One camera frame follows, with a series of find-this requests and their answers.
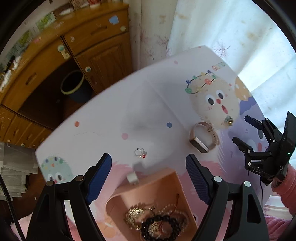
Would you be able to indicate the cartoon printed tablecloth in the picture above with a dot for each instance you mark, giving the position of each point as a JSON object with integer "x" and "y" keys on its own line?
{"x": 144, "y": 122}

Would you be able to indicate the wooden desk with drawers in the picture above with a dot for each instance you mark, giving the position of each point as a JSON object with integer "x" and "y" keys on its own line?
{"x": 95, "y": 41}

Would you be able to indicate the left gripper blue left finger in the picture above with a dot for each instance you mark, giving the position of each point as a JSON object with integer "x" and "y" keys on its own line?
{"x": 84, "y": 189}

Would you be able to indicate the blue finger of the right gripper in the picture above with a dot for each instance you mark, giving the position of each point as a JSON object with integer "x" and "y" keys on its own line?
{"x": 242, "y": 146}
{"x": 255, "y": 123}

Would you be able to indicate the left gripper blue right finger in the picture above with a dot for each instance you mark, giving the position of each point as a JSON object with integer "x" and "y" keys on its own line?
{"x": 213, "y": 190}

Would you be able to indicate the dark waste bin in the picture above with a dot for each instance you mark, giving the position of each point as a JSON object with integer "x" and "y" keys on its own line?
{"x": 72, "y": 82}

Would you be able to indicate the green flower brooch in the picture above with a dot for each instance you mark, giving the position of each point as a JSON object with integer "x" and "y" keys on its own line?
{"x": 229, "y": 120}

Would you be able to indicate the pink band smartwatch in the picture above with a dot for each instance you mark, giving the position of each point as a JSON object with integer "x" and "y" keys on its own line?
{"x": 203, "y": 137}

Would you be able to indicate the white floral curtain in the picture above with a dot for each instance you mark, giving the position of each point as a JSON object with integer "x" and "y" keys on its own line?
{"x": 239, "y": 32}

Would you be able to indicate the pink plastic tray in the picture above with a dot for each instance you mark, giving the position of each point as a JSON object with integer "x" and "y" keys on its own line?
{"x": 162, "y": 189}

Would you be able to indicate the gold leaf tiara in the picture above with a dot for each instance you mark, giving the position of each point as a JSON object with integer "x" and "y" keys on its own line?
{"x": 137, "y": 214}

